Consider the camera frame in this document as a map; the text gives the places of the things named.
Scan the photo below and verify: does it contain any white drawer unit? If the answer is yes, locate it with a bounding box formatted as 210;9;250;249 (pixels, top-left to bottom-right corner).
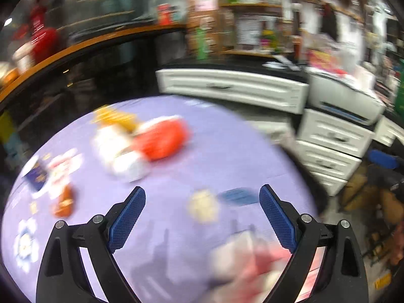
294;109;377;197

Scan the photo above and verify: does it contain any white wide drawer cabinet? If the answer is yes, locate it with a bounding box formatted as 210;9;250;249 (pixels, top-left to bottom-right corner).
156;68;310;115

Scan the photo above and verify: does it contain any green bottle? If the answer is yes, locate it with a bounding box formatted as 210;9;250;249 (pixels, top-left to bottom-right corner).
196;27;209;60

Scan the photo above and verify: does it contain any brown box white label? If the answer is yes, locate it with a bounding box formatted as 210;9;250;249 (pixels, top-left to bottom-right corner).
186;9;219;35
187;34;219;55

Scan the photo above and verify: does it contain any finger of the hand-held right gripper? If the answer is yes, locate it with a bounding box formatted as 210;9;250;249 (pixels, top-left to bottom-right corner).
367;149;400;171
366;165;404;193

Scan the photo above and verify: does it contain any white printer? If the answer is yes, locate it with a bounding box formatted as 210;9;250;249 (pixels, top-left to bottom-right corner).
307;69;388;127

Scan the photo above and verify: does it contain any white dresser drawer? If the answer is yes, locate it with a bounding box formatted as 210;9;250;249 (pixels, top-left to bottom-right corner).
374;115;404;148

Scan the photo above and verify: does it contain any brown white pouch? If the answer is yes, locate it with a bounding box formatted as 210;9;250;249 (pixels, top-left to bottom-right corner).
237;19;258;45

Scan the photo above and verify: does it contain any clear bag with red contents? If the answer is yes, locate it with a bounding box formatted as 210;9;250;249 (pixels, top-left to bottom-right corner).
307;34;364;77

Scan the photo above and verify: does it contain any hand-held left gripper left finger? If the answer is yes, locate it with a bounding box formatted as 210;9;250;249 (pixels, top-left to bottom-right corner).
36;186;146;303

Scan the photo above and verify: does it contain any purple floral tablecloth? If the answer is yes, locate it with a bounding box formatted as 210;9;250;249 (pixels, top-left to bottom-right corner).
0;96;319;303

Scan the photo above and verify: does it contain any red white snack wrapper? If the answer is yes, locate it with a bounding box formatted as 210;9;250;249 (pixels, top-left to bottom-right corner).
47;150;84;187

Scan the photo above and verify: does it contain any plastic drink cup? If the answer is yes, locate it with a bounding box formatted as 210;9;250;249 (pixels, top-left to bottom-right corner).
13;46;34;74

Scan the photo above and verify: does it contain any black hair bundle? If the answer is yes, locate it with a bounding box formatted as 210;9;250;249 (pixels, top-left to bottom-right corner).
320;3;339;39

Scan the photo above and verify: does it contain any white hair tool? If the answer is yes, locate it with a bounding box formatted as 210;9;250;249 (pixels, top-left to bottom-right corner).
262;55;304;72

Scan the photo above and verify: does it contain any orange brown wrapper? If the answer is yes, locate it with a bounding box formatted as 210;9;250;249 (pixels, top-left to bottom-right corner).
51;186;77;218

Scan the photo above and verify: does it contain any yellow snack packet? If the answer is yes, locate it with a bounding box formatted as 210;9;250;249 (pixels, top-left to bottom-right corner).
92;107;137;131

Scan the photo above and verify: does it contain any red tin can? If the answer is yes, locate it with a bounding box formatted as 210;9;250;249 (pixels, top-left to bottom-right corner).
157;4;173;26

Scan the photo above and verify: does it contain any red paper cup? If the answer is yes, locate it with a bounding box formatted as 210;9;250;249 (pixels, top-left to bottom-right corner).
132;116;192;162

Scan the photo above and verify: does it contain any red vase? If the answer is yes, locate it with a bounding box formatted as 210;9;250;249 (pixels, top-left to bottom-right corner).
19;5;59;64

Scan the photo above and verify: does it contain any wooden counter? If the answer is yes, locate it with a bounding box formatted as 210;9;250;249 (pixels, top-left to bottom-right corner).
0;22;187;102

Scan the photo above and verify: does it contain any wooden rack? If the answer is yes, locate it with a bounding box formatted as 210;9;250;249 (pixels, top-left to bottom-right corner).
219;2;304;58

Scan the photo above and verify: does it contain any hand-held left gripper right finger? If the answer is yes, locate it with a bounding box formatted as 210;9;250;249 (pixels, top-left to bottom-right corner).
259;184;368;303

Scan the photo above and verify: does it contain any white paper bowl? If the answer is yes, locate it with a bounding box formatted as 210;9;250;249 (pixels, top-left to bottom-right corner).
91;125;150;182

